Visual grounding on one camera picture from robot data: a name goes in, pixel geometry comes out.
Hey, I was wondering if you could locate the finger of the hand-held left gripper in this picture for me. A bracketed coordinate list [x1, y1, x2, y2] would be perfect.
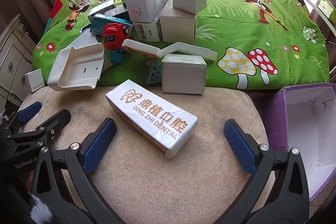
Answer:
[0, 101, 43, 136]
[7, 109, 72, 148]

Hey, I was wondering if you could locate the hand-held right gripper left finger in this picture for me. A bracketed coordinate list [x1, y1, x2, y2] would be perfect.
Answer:
[31, 118, 124, 224]

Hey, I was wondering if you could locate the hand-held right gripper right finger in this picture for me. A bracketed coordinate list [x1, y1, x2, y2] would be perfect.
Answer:
[223, 119, 311, 224]

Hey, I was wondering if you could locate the white box orange print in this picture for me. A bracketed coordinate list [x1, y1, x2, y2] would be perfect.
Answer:
[105, 79, 198, 159]

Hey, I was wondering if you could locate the purple cardboard box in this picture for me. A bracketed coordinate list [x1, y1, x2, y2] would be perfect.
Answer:
[253, 82, 336, 205]

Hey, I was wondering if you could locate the white text-covered box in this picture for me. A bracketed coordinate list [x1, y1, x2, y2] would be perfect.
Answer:
[133, 13, 163, 43]

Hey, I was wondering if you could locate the tiny white box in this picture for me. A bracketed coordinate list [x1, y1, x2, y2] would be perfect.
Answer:
[26, 68, 44, 93]

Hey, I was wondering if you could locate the white plastic tray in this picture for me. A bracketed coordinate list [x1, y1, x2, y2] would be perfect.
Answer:
[47, 42, 105, 92]

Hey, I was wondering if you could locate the cream carved cabinet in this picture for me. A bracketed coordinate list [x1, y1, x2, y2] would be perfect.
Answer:
[0, 13, 37, 109]

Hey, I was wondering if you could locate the beige cushion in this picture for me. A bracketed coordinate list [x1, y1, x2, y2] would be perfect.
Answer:
[16, 85, 276, 224]

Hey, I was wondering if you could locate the white plastic lid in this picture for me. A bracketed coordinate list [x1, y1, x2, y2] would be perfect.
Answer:
[69, 30, 105, 49]

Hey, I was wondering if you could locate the small white taped box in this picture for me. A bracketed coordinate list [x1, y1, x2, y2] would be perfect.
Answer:
[161, 54, 207, 94]

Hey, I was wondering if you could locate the blue-grey lattice piece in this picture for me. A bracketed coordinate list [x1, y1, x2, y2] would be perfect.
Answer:
[146, 59, 163, 86]

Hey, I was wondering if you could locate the white bent plastic piece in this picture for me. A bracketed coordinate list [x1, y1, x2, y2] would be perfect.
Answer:
[157, 42, 218, 60]

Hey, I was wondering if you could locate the teal box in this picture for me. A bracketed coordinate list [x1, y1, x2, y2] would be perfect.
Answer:
[89, 13, 133, 35]

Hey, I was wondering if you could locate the red toy car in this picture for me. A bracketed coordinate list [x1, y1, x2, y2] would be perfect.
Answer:
[102, 22, 134, 64]

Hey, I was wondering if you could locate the white rounded case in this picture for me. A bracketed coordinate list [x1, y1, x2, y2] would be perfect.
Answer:
[122, 39, 162, 59]

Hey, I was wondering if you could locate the green cartoon printed cloth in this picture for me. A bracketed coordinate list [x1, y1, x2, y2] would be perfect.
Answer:
[31, 0, 330, 90]

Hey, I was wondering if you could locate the grey white flat box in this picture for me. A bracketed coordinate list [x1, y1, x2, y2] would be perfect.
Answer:
[87, 0, 116, 23]

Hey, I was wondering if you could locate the beige box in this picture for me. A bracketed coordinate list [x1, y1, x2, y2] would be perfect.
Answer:
[159, 1, 198, 45]

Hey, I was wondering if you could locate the green box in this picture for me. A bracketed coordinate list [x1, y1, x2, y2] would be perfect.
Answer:
[316, 0, 336, 21]

